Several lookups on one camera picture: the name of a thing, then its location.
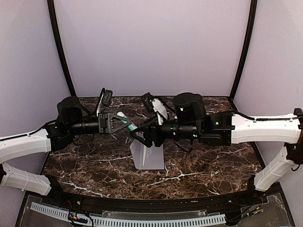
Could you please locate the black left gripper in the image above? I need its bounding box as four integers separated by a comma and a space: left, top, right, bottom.
68, 112, 132, 135

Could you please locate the cream lined letter paper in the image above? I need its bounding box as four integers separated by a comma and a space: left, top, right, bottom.
142, 145, 147, 166

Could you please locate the white green glue stick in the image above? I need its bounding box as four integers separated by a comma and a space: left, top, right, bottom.
117, 112, 137, 131

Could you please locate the grey paper envelope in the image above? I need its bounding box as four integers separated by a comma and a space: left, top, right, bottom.
130, 140, 165, 170

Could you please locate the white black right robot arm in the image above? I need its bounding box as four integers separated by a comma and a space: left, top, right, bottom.
130, 92, 303, 205

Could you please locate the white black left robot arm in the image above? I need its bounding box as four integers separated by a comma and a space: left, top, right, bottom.
0, 96, 131, 206

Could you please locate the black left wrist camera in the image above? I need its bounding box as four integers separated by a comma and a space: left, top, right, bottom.
95, 88, 113, 116

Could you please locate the white slotted cable duct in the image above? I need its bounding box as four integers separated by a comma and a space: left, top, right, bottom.
30, 202, 226, 227

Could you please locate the black front frame rail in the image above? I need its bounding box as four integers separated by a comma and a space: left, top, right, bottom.
42, 191, 267, 213

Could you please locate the black left corner post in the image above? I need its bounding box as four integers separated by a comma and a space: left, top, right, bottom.
47, 0, 76, 96

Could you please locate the black corner post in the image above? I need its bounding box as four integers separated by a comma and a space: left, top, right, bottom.
47, 0, 76, 96
229, 0, 258, 103

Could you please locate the black right corner post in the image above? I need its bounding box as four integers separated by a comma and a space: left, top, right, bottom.
229, 0, 258, 103

